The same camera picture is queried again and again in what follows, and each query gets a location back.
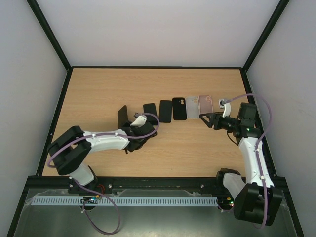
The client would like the white phone case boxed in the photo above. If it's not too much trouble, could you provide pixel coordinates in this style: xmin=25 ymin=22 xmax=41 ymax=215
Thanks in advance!
xmin=185 ymin=96 xmax=199 ymax=119

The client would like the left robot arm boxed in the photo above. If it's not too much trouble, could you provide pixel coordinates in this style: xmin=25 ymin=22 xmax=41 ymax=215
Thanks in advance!
xmin=47 ymin=122 xmax=158 ymax=186

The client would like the black phone from white case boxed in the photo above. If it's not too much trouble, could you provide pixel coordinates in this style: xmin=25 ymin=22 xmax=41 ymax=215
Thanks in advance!
xmin=158 ymin=100 xmax=172 ymax=123

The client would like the white slotted cable duct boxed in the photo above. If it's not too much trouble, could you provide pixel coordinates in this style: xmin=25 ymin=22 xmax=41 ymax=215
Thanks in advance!
xmin=31 ymin=196 xmax=218 ymax=207

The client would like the black phone from pink case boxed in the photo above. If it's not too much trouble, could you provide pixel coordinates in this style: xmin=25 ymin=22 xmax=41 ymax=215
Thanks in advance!
xmin=117 ymin=105 xmax=128 ymax=129

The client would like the pink cased phone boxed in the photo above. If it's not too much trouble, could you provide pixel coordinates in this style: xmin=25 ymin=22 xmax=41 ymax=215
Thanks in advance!
xmin=198 ymin=95 xmax=213 ymax=114

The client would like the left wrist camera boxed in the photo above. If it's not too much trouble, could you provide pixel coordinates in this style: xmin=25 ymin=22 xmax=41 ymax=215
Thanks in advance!
xmin=130 ymin=113 xmax=147 ymax=127

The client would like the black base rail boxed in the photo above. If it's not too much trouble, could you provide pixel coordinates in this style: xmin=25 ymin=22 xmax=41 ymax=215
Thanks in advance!
xmin=69 ymin=175 xmax=287 ymax=196

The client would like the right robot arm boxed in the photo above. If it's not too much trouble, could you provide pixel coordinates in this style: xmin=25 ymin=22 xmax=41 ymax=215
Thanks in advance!
xmin=199 ymin=100 xmax=282 ymax=226

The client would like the green phone from black case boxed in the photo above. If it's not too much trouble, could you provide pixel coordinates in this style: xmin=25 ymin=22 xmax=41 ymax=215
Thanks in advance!
xmin=143 ymin=103 xmax=158 ymax=126

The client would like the black enclosure frame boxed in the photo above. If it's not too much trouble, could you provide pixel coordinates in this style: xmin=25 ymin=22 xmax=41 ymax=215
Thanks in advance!
xmin=7 ymin=0 xmax=304 ymax=237

